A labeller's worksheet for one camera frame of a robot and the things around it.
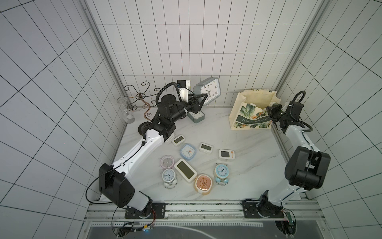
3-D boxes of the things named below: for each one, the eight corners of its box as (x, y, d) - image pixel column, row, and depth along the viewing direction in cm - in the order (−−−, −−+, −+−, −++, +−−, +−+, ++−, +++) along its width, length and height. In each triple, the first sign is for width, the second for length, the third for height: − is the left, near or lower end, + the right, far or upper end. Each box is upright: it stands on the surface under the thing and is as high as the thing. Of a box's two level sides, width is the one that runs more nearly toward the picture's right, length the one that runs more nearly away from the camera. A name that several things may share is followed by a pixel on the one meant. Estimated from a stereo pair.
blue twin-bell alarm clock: (215, 184, 82) (216, 183, 79) (213, 165, 89) (214, 163, 86) (229, 184, 82) (231, 183, 79) (226, 165, 89) (227, 163, 86)
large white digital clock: (173, 166, 88) (173, 164, 86) (182, 159, 91) (181, 157, 89) (189, 183, 82) (189, 181, 80) (197, 174, 85) (197, 172, 83)
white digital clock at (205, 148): (197, 151, 96) (197, 149, 94) (199, 143, 100) (199, 142, 98) (211, 154, 95) (212, 152, 92) (213, 147, 98) (213, 145, 96)
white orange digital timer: (219, 160, 92) (219, 158, 89) (217, 151, 96) (218, 149, 93) (234, 160, 92) (235, 158, 89) (232, 151, 96) (233, 149, 93)
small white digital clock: (176, 147, 99) (176, 144, 96) (172, 142, 101) (172, 140, 99) (185, 140, 102) (185, 138, 100) (181, 136, 104) (181, 133, 102)
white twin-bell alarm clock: (161, 188, 79) (160, 187, 77) (163, 170, 86) (162, 168, 84) (176, 188, 79) (176, 187, 77) (178, 170, 86) (177, 168, 84)
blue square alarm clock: (177, 155, 95) (176, 153, 92) (184, 143, 100) (184, 141, 98) (191, 162, 91) (191, 160, 89) (198, 150, 97) (198, 148, 95)
